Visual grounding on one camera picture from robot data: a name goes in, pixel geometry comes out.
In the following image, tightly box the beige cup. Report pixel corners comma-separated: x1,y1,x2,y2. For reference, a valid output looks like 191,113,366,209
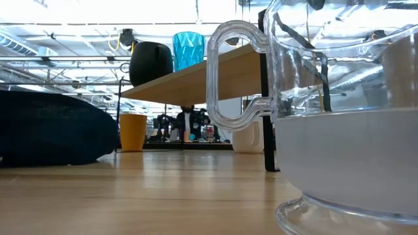
232,117,265,155

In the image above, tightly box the teal faceted plastic tumbler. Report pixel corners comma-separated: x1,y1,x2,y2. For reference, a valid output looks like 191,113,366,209
172,31,207,72

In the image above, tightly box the orange cup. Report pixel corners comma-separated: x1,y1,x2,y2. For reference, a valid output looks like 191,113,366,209
119,113,148,152

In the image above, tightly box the black mug orange inside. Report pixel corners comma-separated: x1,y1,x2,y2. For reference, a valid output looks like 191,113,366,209
129,40,174,87

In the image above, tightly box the clear glass mug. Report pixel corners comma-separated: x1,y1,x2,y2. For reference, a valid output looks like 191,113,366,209
206,0,418,235

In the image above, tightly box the person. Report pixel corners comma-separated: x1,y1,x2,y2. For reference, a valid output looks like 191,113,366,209
176,104,210,143

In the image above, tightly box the navy blue cloth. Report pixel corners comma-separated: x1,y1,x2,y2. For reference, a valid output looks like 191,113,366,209
0,89,120,168

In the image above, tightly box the black rig frame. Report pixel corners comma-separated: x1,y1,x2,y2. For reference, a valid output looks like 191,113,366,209
143,142,233,151

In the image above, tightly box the black ceiling cord reel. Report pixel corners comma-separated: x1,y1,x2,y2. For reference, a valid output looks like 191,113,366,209
109,28,137,53

